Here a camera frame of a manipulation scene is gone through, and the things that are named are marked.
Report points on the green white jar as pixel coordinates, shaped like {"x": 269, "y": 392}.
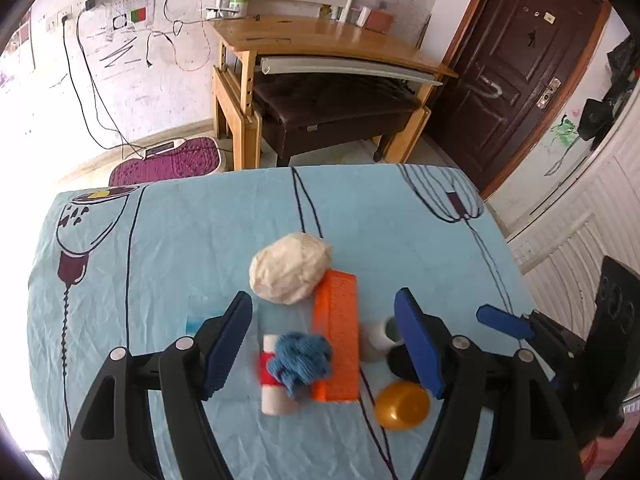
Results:
{"x": 235, "y": 7}

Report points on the wooden desk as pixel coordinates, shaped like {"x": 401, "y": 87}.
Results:
{"x": 320, "y": 40}

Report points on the yellow plastic ball half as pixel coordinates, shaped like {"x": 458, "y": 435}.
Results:
{"x": 402, "y": 405}

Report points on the light blue printed bed sheet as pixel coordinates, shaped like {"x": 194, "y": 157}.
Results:
{"x": 150, "y": 260}

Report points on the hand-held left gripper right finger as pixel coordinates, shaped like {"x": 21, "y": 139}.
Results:
{"x": 420, "y": 345}

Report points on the white louvered door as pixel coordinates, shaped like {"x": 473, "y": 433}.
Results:
{"x": 575, "y": 220}

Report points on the black plug charger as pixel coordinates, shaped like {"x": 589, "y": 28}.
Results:
{"x": 90, "y": 3}

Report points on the orange cardboard box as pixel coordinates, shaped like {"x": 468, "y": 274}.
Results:
{"x": 340, "y": 335}

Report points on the clear acrylic wall organizer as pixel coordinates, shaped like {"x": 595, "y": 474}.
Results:
{"x": 20, "y": 45}

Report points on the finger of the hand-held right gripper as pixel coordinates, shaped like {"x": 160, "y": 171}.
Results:
{"x": 502, "y": 321}

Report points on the purple vibration plate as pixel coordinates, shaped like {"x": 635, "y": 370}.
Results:
{"x": 170, "y": 162}

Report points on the black hanging bag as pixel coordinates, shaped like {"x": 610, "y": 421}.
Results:
{"x": 600, "y": 115}

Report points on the dark padded bench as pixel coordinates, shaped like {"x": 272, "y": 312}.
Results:
{"x": 335, "y": 105}

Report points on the small white cup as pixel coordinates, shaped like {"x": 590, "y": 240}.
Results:
{"x": 380, "y": 340}

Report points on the dark brown door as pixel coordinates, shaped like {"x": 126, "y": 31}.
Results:
{"x": 520, "y": 70}

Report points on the white tube with red label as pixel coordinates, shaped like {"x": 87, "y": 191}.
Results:
{"x": 274, "y": 400}

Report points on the crumpled white paper ball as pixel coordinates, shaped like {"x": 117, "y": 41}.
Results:
{"x": 290, "y": 267}

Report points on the blue knitted cloth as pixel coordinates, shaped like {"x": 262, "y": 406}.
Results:
{"x": 302, "y": 360}

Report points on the white wall socket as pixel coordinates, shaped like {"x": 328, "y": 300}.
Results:
{"x": 65, "y": 12}

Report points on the red tissue box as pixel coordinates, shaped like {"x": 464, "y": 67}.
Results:
{"x": 380, "y": 19}

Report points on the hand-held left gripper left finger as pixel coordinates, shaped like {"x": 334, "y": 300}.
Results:
{"x": 227, "y": 340}

